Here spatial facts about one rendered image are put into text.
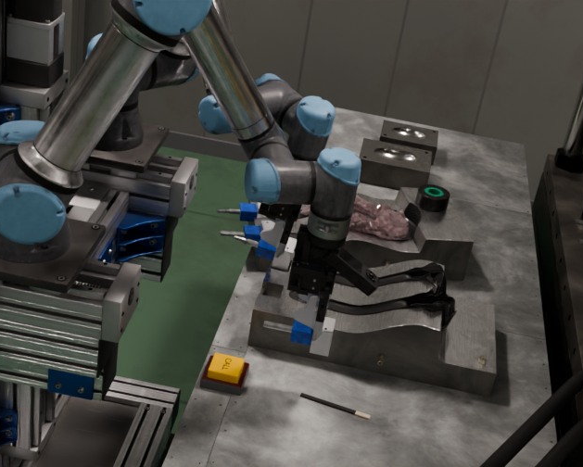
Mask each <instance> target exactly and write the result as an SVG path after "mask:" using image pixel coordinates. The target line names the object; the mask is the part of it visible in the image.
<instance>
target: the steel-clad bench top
mask: <svg viewBox="0 0 583 467"><path fill-rule="evenodd" d="M335 111H336V116H335V119H334V123H333V130H332V132H331V133H330V135H329V138H328V141H327V143H326V146H325V148H331V147H340V148H345V149H347V150H349V151H351V152H353V153H355V154H356V155H357V156H359V155H360V152H361V146H362V142H363V138H367V139H372V140H376V141H379V139H380V134H381V131H382V126H383V122H384V120H389V121H394V122H398V123H403V124H408V125H412V126H417V127H422V128H426V129H431V130H436V131H438V139H437V152H436V156H435V160H434V164H433V165H431V169H430V175H429V179H428V183H427V184H433V185H437V186H440V187H443V188H445V189H446V190H447V191H449V193H450V201H451V203H452V205H453V206H454V207H455V209H456V211H457V213H458V214H459V216H460V218H461V220H462V222H463V224H464V226H465V228H466V229H467V231H468V233H469V234H470V235H471V237H472V239H473V241H474V243H473V247H472V251H471V254H470V258H469V261H468V265H467V268H466V272H465V275H464V278H463V281H454V280H446V281H447V289H446V294H447V295H449V296H454V297H462V298H467V299H471V300H475V301H480V302H485V303H489V304H493V305H495V334H496V362H497V375H496V378H495V381H494V385H493V387H492V390H491V393H490V397H485V396H480V395H477V394H472V393H467V392H463V391H459V390H454V389H450V388H446V387H442V386H437V385H430V384H425V383H420V382H416V381H412V380H408V379H403V378H398V377H395V376H390V375H385V374H382V373H377V372H369V371H365V370H361V369H356V368H351V367H348V366H343V365H339V364H334V363H330V362H326V361H321V360H314V359H309V358H304V357H300V356H296V355H292V354H287V353H283V352H279V351H274V350H269V349H266V348H261V347H253V346H249V345H248V344H247V342H248V336H249V330H250V324H251V317H252V311H253V308H254V305H255V302H256V299H257V297H258V294H259V293H260V290H261V288H262V282H263V279H264V277H265V274H266V271H258V269H257V264H256V260H255V255H254V250H253V246H252V247H251V249H250V251H249V254H248V256H247V260H246V263H245V265H244V267H243V270H242V271H241V274H240V276H239V279H238V281H237V284H236V286H235V288H234V291H233V294H232V296H231V299H230V301H229V304H228V306H227V308H226V311H225V312H224V315H223V317H222V321H221V324H220V326H219V329H218V331H217V333H216V335H215V337H214V340H213V342H212V345H211V347H210V350H209V353H208V356H207V357H206V360H205V362H204V365H203V367H202V370H201V372H200V375H199V376H198V378H197V381H196V385H195V387H194V390H193V392H192V395H191V397H190V398H189V401H188V403H187V406H186V408H185V411H184V415H183V417H182V419H181V421H180V423H179V426H178V428H177V431H176V433H175V436H174V438H173V440H172V442H171V446H170V448H169V451H168V453H167V456H166V458H165V461H164V462H163V464H162V467H480V466H481V465H482V464H483V463H484V462H485V461H486V460H487V459H488V458H489V457H490V456H491V455H492V454H493V453H494V452H495V451H496V450H497V449H498V448H499V447H500V446H501V445H502V444H503V443H504V442H505V441H506V440H507V439H508V438H509V437H510V436H511V435H512V434H513V433H514V432H515V431H516V430H517V429H518V428H519V427H520V426H521V425H522V424H523V423H524V422H525V421H526V420H527V419H528V418H529V417H530V416H531V415H532V414H533V413H534V412H535V411H536V410H537V409H538V408H539V407H540V406H541V405H542V404H543V403H544V402H546V401H547V400H548V399H549V398H550V397H551V379H550V371H549V363H548V354H547V346H546V337H545V329H544V321H543V312H542V304H541V295H540V287H539V271H538V263H537V254H536V246H535V237H534V229H533V221H532V212H531V203H530V194H529V186H528V178H527V169H526V153H525V145H522V144H517V143H513V142H508V141H503V140H499V139H494V138H489V137H485V136H479V135H474V134H470V133H461V132H456V131H452V130H447V129H442V128H438V127H433V126H428V125H423V124H419V123H414V122H408V121H404V120H395V119H391V118H386V117H381V116H376V115H372V114H367V113H362V112H358V111H353V110H348V109H343V108H338V107H335ZM215 353H220V354H224V355H228V356H233V357H238V358H241V359H245V362H246V363H249V370H248V374H247V379H246V381H245V384H244V387H243V390H242V393H241V395H240V396H238V395H234V394H232V395H231V394H229V393H225V392H221V391H216V390H212V389H207V388H204V387H200V379H201V377H202V374H203V372H204V370H205V368H206V365H207V363H208V360H209V357H210V355H212V356H214V354H215ZM301 393H304V394H307V395H310V396H313V397H316V398H320V399H323V400H326V401H329V402H332V403H335V404H337V405H340V406H343V407H346V408H349V409H352V410H356V411H359V412H362V413H365V414H368V415H370V416H371V417H370V419H369V420H368V419H365V418H362V417H360V416H357V415H354V414H351V413H348V412H345V411H342V410H338V409H335V408H332V407H329V406H326V405H324V404H321V403H318V402H315V401H312V400H309V399H306V398H302V397H301V396H300V394H301ZM229 399H230V400H229ZM228 402H229V403H228ZM223 415H224V416H223ZM219 428H220V429H219ZM218 431H219V432H218ZM216 436H217V437H216ZM556 443H557V437H556V429H555V420H554V417H553V418H552V419H551V420H550V421H549V422H548V423H547V424H546V425H545V426H544V427H543V428H542V429H541V430H540V431H539V432H538V433H537V434H536V435H535V436H534V437H533V438H532V439H531V440H530V441H529V442H528V443H527V444H526V445H525V446H524V447H523V448H522V449H521V450H520V451H519V452H518V453H517V454H516V456H515V457H514V458H513V459H512V460H511V461H510V462H509V463H508V464H507V465H506V466H505V467H535V466H536V465H537V464H538V463H539V462H540V461H541V459H542V458H543V457H544V456H545V455H546V454H547V453H548V452H549V451H550V450H551V449H552V448H553V446H554V445H555V444H556ZM213 444H214V445H213ZM206 465H207V466H206Z"/></svg>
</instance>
